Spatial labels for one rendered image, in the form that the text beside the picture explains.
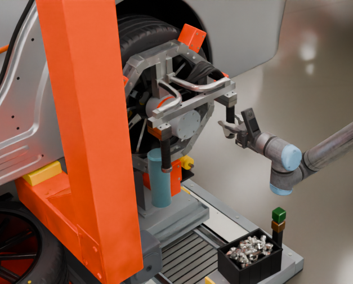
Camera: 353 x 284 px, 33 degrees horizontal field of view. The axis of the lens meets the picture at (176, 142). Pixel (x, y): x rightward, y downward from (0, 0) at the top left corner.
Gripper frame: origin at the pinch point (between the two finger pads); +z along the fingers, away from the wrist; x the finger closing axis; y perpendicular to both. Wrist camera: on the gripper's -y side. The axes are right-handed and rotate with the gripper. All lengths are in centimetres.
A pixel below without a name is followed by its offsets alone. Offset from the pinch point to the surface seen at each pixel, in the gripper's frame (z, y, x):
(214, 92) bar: -0.6, -14.9, -7.4
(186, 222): 20, 67, -8
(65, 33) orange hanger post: -18, -68, -76
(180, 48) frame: 18.0, -27.9, -8.3
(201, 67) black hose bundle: 9.7, -20.8, -4.5
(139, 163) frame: 18.9, 17.1, -32.6
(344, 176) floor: 2, 83, 95
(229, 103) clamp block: -3.7, -9.1, -2.1
